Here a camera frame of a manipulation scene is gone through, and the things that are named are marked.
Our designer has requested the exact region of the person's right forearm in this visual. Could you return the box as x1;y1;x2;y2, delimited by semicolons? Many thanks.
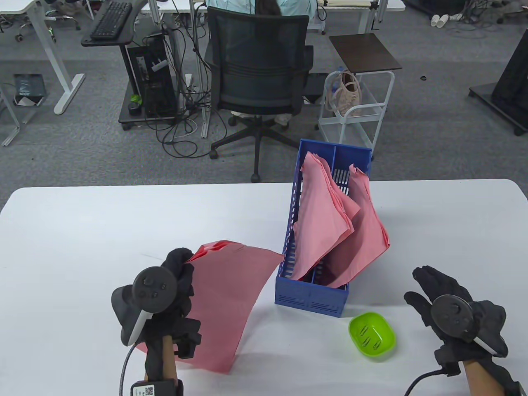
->
464;358;522;396

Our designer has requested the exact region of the white rolling cart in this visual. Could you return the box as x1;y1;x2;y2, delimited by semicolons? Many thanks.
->
318;71;395;159

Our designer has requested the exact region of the blue plastic file holder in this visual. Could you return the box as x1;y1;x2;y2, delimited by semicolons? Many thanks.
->
275;139;372;318

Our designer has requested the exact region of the black keyboard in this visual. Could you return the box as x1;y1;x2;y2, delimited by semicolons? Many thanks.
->
90;1;133;40

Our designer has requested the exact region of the person's left forearm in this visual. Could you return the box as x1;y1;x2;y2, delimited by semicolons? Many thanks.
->
144;335;179;384

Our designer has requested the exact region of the black computer tower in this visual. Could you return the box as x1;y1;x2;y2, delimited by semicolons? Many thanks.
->
126;39;179;120

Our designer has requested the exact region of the black ring controller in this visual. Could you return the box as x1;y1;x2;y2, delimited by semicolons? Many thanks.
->
111;267;178;347
431;294;509;358

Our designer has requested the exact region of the black rolling computer stand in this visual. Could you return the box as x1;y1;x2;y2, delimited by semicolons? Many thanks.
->
81;0;180;131

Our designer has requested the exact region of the black wheeled stand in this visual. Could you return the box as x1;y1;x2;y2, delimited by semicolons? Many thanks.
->
469;31;528;136

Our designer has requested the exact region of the green plastic bowl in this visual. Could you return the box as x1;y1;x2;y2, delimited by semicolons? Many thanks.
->
349;312;396;359

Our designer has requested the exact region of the dark teal box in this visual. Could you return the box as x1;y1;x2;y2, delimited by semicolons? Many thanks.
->
14;74;47;106

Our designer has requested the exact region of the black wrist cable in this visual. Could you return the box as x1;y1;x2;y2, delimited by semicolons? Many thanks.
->
403;369;446;396

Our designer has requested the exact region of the grey office chair base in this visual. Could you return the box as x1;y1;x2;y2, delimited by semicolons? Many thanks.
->
14;0;82;42

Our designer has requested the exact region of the dark brown side table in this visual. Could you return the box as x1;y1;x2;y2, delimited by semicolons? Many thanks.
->
329;33;403;75

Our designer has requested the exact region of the bundle of black cables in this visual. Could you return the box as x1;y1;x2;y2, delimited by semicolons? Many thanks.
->
142;8;228;159

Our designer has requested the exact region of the person's left hand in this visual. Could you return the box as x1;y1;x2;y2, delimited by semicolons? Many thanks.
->
140;247;203;359

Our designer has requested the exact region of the person's right hand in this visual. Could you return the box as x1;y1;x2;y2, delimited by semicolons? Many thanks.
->
404;266;493;376

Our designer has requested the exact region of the black mesh office chair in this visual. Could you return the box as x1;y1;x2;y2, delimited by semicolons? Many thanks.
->
205;6;314;183

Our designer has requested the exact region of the pink handbag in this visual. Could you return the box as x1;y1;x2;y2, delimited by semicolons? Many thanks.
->
326;71;363;116

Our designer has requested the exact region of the grey braided cable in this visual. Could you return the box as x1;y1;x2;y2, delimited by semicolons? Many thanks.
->
118;344;137;396

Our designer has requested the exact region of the pink paper stack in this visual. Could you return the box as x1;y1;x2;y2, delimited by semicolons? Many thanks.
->
293;152;355;281
316;155;362;231
326;164;391;288
136;240;285;375

